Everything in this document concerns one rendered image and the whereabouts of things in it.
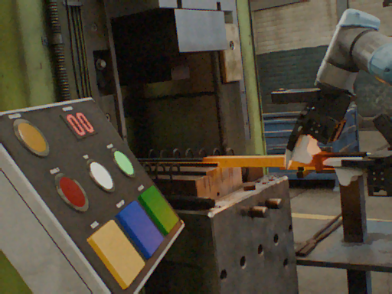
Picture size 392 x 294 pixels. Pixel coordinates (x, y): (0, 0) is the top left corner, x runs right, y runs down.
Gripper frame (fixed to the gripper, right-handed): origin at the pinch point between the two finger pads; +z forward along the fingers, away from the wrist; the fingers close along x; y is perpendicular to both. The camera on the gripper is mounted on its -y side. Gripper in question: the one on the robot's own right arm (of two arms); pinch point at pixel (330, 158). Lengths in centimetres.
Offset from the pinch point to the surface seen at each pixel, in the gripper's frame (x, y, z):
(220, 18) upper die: 5.7, -34.4, 27.3
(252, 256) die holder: -1.3, 24.0, 21.9
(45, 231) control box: -71, -6, 5
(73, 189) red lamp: -64, -9, 8
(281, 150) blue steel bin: 348, 61, 194
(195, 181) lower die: -12.3, 2.5, 27.7
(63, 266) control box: -70, -2, 4
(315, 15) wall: 770, -96, 323
